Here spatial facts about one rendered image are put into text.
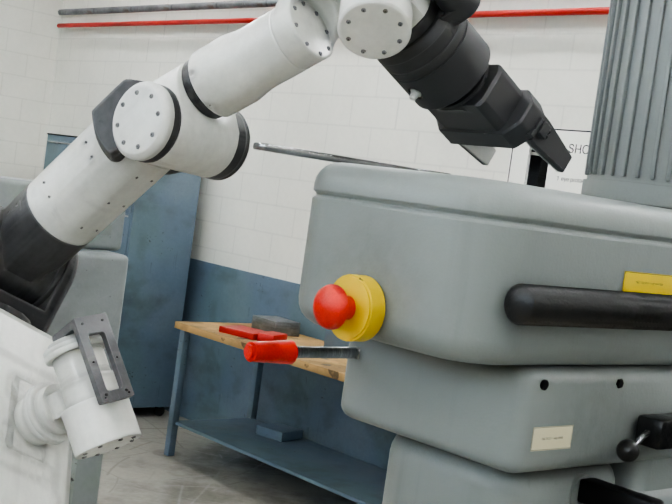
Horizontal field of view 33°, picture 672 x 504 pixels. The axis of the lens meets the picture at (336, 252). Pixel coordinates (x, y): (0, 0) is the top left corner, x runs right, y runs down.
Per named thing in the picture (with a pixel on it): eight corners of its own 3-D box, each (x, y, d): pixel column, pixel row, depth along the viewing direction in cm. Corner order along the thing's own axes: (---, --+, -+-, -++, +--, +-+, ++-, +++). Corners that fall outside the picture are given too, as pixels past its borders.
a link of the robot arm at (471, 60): (428, 160, 119) (359, 86, 112) (472, 87, 122) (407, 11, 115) (517, 169, 109) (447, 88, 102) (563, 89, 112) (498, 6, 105)
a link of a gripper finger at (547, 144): (554, 177, 115) (522, 139, 111) (569, 151, 115) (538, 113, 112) (567, 178, 113) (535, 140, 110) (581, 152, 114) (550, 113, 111)
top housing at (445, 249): (467, 370, 94) (495, 178, 93) (269, 316, 114) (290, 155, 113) (747, 369, 126) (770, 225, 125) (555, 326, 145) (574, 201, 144)
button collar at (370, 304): (365, 347, 100) (375, 279, 100) (320, 334, 105) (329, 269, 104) (381, 347, 102) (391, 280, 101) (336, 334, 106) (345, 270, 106)
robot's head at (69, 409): (45, 471, 110) (110, 438, 106) (13, 373, 112) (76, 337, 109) (91, 461, 116) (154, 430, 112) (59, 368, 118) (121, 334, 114)
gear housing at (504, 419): (514, 479, 102) (530, 368, 101) (332, 414, 120) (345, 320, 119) (708, 458, 124) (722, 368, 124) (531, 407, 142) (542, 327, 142)
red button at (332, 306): (334, 333, 99) (340, 287, 99) (304, 324, 102) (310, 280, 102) (361, 333, 101) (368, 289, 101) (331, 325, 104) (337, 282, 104)
